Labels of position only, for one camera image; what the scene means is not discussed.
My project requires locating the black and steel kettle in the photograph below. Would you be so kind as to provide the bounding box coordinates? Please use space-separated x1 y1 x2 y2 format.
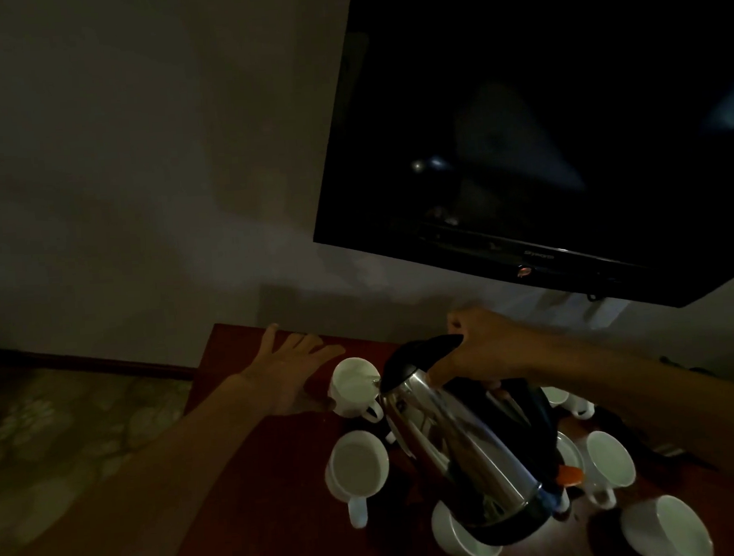
374 325 592 556

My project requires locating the person's left forearm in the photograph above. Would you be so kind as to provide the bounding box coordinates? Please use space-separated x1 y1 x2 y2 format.
0 370 290 556

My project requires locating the person's right forearm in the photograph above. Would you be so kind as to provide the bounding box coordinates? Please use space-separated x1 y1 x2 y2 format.
527 318 734 514

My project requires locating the group of white cups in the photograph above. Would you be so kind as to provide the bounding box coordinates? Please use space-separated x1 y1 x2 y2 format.
316 341 591 556

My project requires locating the person's right hand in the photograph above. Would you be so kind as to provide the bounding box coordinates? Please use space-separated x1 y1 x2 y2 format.
420 302 548 397

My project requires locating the black wall television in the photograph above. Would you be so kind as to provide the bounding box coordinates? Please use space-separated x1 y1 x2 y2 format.
296 0 734 334

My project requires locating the person's left hand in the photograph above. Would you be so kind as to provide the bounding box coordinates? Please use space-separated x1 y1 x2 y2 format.
236 318 351 419

